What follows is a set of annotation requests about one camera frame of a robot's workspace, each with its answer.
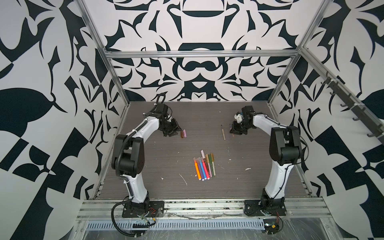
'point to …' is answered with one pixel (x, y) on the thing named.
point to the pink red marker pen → (205, 167)
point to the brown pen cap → (182, 134)
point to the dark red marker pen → (207, 166)
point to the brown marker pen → (233, 135)
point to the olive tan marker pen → (213, 163)
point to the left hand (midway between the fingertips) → (181, 128)
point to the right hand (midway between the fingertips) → (232, 129)
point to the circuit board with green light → (271, 225)
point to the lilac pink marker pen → (223, 134)
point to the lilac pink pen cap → (184, 133)
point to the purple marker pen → (200, 169)
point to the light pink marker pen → (208, 163)
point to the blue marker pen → (201, 162)
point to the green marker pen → (211, 166)
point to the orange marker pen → (197, 169)
